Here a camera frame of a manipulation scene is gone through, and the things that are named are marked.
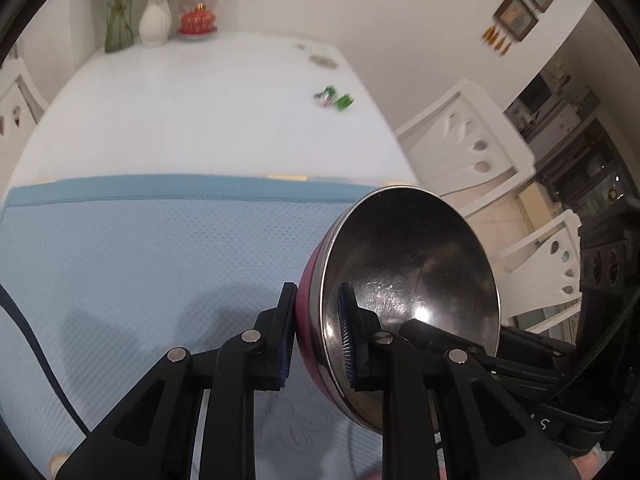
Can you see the dark appliance with round knobs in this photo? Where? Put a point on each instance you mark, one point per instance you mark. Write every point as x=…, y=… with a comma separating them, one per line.
x=605, y=260

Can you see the red steel bowl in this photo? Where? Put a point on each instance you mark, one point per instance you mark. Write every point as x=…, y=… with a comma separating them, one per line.
x=400, y=260

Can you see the white vase with flowers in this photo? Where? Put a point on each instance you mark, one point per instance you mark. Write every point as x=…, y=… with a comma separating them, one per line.
x=155, y=25

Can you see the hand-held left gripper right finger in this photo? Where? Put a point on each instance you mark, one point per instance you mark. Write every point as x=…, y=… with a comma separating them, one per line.
x=347, y=340

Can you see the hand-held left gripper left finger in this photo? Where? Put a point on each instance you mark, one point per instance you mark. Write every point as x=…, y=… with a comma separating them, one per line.
x=277, y=350

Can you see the kitchen shelf unit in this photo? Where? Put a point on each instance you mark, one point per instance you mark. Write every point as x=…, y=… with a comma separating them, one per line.
x=570, y=130

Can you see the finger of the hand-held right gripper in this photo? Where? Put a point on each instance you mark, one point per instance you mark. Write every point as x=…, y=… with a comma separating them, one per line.
x=525, y=380
x=535, y=347

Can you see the glass vase with green stems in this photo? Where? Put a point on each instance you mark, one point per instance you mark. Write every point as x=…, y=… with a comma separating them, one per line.
x=119, y=30

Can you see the white wooden chair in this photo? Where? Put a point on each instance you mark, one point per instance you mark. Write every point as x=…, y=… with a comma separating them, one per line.
x=465, y=135
x=540, y=270

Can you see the orange wall ornament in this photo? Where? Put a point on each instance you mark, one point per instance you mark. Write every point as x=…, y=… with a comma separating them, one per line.
x=496, y=40

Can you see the green snack packet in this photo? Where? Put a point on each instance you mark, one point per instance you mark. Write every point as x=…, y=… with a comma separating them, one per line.
x=325, y=97
x=344, y=102

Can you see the light blue table mat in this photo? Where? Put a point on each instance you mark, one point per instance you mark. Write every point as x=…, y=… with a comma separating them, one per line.
x=125, y=270

